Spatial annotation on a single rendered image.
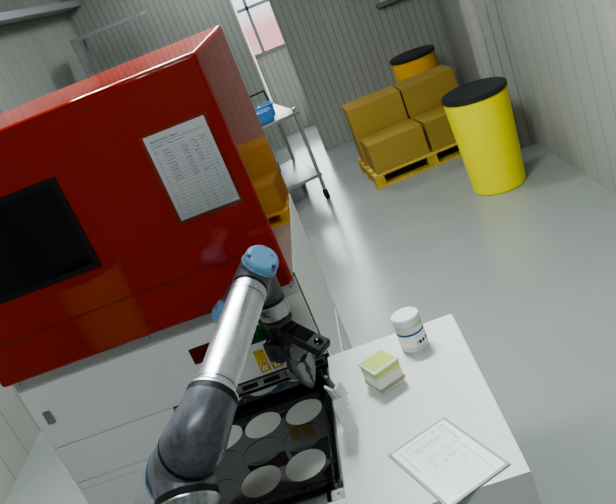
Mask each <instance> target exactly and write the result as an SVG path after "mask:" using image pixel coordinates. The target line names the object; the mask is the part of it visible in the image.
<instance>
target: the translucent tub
mask: <svg viewBox="0 0 616 504"><path fill-rule="evenodd" d="M398 360H399V357H397V356H395V355H393V354H392V353H390V352H388V351H386V350H384V349H382V348H381V349H379V350H378V351H376V352H375V353H373V354H372V355H370V356H369V357H367V358H366V359H364V360H363V361H361V362H360V363H358V364H357V365H358V366H359V367H360V368H361V371H362V373H363V375H364V378H365V383H366V384H367V385H368V386H369V387H371V388H372V389H374V390H376V391H377V392H379V393H380V394H382V395H384V394H386V393H387V392H389V391H390V390H392V389H393V388H394V387H396V386H397V385H399V384H400V383H402V382H403V381H404V380H405V374H404V373H403V372H402V369H401V366H400V364H399V361H398Z"/></svg>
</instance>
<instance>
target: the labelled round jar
mask: <svg viewBox="0 0 616 504"><path fill-rule="evenodd" d="M391 321H392V323H393V326H394V329H395V331H396V334H397V337H398V340H399V342H400V345H401V347H402V350H403V351H405V352H407V353H415V352H418V351H421V350H423V349H424V348H425V347H426V346H427V345H428V342H429V340H428V337H427V334H426V331H425V329H424V326H423V323H422V320H421V318H420V315H419V312H418V310H417V309H416V308H415V307H404V308H401V309H399V310H397V311H396V312H394V313H393V315H392V316H391Z"/></svg>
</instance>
